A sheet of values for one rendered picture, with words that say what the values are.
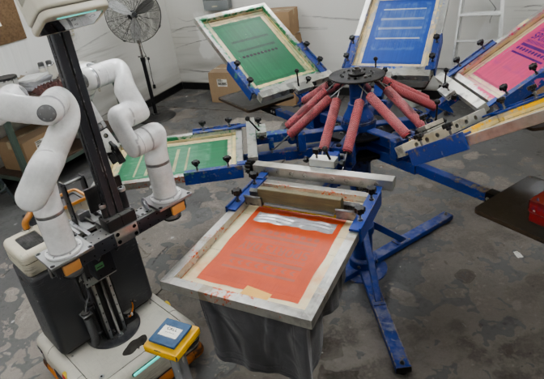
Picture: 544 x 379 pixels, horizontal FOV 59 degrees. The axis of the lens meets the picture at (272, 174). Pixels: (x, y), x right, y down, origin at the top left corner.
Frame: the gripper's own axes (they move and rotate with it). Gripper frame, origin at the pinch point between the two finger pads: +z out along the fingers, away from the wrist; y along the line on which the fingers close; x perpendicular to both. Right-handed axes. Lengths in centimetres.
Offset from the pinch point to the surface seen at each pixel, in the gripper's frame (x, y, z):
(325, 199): -46, -64, 47
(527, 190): -111, -108, 84
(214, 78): -265, 359, 35
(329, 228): -39, -67, 57
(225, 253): -3, -48, 44
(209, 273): 8, -53, 44
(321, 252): -26, -74, 57
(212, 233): -6, -39, 38
